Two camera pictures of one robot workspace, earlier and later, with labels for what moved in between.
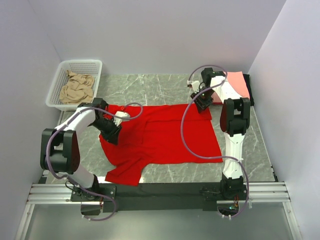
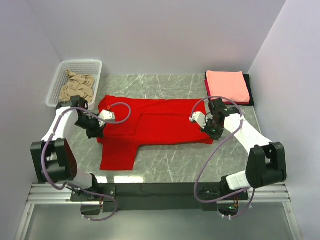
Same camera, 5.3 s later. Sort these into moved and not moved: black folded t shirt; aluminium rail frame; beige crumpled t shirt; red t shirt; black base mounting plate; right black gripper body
Moved: right black gripper body; red t shirt
Not moved: aluminium rail frame; beige crumpled t shirt; black folded t shirt; black base mounting plate
